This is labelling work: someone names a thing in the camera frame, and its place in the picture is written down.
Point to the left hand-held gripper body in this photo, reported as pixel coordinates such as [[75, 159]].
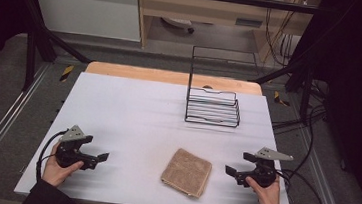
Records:
[[71, 135]]

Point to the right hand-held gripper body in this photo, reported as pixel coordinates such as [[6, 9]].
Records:
[[264, 172]]

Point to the person's right hand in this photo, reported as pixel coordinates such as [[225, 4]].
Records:
[[268, 197]]

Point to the person's left hand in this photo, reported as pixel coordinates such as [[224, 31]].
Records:
[[55, 173]]

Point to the folded beige towel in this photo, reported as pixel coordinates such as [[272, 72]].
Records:
[[187, 173]]

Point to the white table cover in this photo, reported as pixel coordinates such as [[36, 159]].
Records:
[[133, 124]]

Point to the black metal stand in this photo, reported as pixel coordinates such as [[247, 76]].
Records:
[[33, 47], [300, 76]]

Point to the wooden table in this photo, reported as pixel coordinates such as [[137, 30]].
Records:
[[158, 75]]

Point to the white cabinet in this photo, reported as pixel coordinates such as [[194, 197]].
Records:
[[84, 9]]

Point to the office chair base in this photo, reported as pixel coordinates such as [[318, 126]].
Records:
[[178, 22]]

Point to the wooden desk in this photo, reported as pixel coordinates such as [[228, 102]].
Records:
[[211, 12]]

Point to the aluminium floor rail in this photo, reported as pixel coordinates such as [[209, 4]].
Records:
[[322, 182], [3, 118]]

